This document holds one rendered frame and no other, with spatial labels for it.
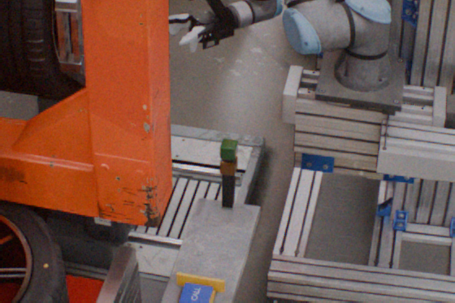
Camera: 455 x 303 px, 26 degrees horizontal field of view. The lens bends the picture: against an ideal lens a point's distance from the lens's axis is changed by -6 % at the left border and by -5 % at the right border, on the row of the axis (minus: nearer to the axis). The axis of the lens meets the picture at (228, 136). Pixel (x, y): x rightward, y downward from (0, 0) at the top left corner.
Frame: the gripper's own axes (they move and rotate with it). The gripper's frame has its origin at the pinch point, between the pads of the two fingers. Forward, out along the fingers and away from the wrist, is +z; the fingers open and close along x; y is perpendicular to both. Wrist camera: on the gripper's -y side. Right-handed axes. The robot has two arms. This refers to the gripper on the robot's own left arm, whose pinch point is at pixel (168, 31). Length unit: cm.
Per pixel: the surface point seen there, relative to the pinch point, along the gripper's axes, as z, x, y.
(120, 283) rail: 37, -36, 44
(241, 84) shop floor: -69, 67, 83
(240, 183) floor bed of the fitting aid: -33, 12, 76
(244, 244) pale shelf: 5, -45, 38
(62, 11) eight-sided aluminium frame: 26.4, 10.7, -10.1
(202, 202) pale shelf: 5.6, -26.1, 38.0
